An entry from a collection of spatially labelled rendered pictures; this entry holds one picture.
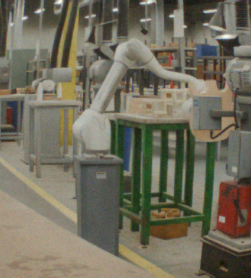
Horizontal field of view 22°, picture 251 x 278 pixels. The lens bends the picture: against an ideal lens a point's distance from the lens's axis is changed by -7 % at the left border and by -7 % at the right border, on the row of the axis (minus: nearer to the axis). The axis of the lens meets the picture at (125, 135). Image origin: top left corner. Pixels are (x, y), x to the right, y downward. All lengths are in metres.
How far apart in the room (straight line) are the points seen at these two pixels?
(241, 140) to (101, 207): 1.06
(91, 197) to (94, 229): 0.22
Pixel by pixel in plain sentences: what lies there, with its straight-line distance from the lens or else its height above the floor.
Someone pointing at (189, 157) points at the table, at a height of 0.59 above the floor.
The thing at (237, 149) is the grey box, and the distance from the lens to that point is 3.82.
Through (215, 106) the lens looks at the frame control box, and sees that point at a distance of 3.98.
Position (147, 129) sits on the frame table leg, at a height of 0.86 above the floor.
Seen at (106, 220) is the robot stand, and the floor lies 0.31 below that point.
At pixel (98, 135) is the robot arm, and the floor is 0.85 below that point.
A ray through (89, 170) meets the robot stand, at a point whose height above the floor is 0.64.
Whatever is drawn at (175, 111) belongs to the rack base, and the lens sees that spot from 4.88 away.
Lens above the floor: 1.23
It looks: 5 degrees down
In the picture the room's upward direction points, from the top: 1 degrees clockwise
